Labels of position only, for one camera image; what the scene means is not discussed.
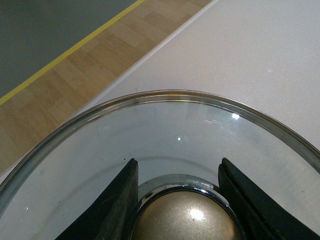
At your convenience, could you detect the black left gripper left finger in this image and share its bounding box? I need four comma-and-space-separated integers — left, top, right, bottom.
57, 158, 139, 240

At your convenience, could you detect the glass pot lid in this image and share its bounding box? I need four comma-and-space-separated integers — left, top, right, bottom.
0, 90, 320, 240

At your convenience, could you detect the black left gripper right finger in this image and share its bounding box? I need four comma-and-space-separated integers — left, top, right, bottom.
218, 158, 320, 240

